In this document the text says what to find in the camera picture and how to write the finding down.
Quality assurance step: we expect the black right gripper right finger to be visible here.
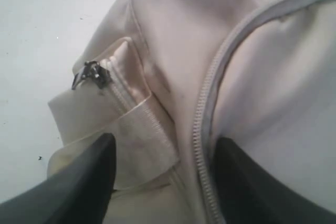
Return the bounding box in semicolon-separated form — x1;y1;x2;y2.
214;137;335;223

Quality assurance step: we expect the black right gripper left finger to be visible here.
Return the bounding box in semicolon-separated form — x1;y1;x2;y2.
1;133;116;223

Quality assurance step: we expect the cream fabric duffel bag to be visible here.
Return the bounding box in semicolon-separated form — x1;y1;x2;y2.
48;0;335;223

